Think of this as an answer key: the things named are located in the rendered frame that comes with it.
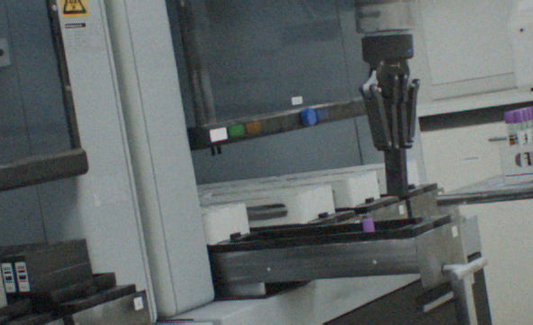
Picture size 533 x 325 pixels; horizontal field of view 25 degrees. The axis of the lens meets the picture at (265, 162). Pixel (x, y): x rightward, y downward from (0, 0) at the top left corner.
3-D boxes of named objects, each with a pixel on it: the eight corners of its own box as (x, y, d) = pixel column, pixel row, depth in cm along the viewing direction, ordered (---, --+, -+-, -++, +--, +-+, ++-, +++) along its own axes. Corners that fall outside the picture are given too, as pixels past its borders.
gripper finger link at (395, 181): (403, 148, 179) (400, 149, 178) (406, 196, 180) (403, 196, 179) (386, 148, 181) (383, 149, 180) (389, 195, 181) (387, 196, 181)
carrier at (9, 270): (72, 284, 161) (64, 239, 161) (83, 283, 160) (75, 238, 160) (6, 304, 152) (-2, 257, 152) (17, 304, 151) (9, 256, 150)
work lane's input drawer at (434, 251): (56, 308, 202) (47, 255, 202) (111, 289, 214) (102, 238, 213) (453, 288, 161) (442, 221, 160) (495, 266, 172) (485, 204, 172)
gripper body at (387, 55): (381, 34, 184) (386, 96, 185) (349, 36, 178) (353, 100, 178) (424, 31, 179) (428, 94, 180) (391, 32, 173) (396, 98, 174)
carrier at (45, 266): (84, 283, 160) (76, 238, 160) (95, 283, 159) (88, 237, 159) (20, 303, 151) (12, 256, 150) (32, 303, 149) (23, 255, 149)
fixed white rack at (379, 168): (261, 214, 235) (256, 181, 235) (289, 205, 243) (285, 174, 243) (397, 200, 218) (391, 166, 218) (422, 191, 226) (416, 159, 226)
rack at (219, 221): (72, 264, 202) (66, 227, 201) (113, 252, 210) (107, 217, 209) (215, 253, 185) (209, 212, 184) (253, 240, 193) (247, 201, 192)
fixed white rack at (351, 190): (214, 227, 223) (209, 194, 222) (246, 218, 231) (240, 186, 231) (354, 215, 206) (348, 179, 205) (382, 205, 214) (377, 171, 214)
